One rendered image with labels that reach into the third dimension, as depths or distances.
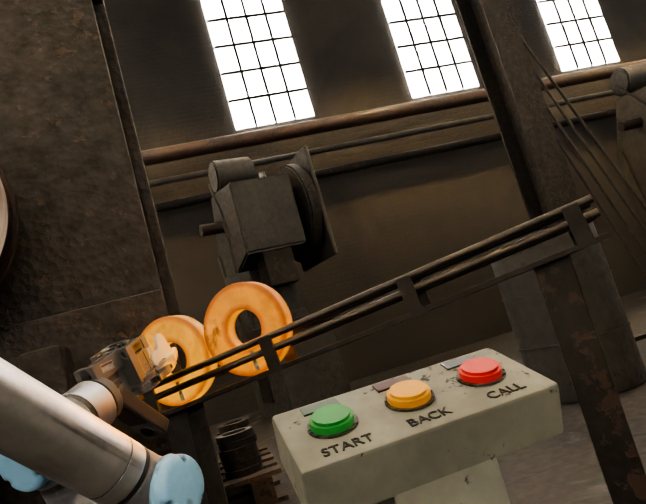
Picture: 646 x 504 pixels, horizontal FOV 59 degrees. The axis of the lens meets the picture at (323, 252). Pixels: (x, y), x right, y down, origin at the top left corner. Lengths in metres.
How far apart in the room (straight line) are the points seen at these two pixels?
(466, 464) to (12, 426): 0.42
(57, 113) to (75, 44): 0.18
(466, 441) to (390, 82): 8.38
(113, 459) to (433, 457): 0.35
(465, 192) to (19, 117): 7.51
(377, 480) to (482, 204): 8.22
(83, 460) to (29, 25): 1.18
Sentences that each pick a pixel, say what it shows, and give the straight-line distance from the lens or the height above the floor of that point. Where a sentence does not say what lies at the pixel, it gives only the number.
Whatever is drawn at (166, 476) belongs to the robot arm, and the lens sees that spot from 0.72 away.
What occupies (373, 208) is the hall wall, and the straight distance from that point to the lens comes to 7.99.
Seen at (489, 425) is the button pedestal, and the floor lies 0.57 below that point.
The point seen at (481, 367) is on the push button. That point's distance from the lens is 0.57.
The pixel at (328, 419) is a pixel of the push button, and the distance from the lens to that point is 0.51.
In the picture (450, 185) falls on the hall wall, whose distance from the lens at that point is 8.52.
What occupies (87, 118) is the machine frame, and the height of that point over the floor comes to 1.32.
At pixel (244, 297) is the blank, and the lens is 0.97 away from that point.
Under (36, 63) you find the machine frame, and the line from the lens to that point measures 1.59.
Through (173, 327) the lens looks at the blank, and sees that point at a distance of 1.05.
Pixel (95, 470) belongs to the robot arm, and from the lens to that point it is 0.69.
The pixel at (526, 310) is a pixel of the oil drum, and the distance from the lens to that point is 3.23.
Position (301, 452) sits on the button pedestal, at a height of 0.59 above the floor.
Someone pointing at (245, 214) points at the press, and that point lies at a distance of 5.44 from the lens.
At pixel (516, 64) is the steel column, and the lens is 5.07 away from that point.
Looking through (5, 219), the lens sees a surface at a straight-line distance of 1.30.
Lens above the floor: 0.68
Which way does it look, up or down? 8 degrees up
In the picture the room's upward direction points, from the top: 16 degrees counter-clockwise
